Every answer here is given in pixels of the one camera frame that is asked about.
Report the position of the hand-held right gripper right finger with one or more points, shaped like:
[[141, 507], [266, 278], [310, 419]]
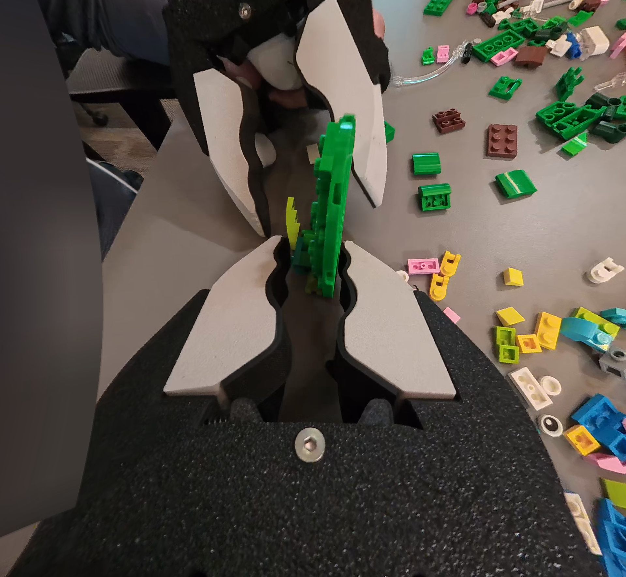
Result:
[[401, 337]]

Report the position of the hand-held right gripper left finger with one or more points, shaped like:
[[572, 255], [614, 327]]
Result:
[[230, 322]]

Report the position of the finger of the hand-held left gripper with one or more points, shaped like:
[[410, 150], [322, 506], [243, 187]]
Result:
[[220, 136], [337, 63]]

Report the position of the green lego build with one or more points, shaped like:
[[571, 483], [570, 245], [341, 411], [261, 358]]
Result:
[[332, 205]]

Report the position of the small pink lego tile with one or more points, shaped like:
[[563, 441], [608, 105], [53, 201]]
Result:
[[451, 315]]

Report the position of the yellow lego clip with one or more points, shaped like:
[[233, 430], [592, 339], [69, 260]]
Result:
[[450, 264], [438, 288]]

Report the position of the pink lego plate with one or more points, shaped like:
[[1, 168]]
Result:
[[423, 266]]

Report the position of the small green lego clip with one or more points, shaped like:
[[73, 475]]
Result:
[[428, 56]]

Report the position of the clear curved lego piece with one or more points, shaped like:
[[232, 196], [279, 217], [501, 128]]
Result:
[[430, 73], [606, 84]]

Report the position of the small white lego brick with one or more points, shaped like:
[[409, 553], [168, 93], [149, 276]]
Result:
[[313, 154]]

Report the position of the small pink lego piece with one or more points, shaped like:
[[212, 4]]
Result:
[[443, 53]]

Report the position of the green two-by-four lego brick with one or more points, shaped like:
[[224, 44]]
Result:
[[440, 1]]

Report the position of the dark brown small lego brick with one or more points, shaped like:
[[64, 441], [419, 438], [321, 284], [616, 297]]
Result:
[[448, 121]]

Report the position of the yellow lego slope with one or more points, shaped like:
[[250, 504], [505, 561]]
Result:
[[512, 277]]

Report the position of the green curved lego slope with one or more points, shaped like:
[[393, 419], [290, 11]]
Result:
[[515, 184], [426, 164]]

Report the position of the green curved lego brick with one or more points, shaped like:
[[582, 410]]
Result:
[[434, 197]]

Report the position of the pile of green brown lego pieces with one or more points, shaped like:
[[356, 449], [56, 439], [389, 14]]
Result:
[[499, 43]]

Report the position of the white lego clip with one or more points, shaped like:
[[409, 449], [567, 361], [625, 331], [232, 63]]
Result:
[[601, 271]]

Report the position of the pile of colourful lego pieces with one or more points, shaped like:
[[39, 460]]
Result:
[[601, 415]]

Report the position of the green lego plant stem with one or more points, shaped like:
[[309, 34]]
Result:
[[570, 83]]

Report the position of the person's left hand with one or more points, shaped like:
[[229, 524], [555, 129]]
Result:
[[288, 98]]

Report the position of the person's jeans leg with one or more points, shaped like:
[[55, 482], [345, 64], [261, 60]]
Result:
[[122, 195]]

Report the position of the green lego bracket piece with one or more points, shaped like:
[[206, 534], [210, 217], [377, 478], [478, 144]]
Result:
[[504, 88]]

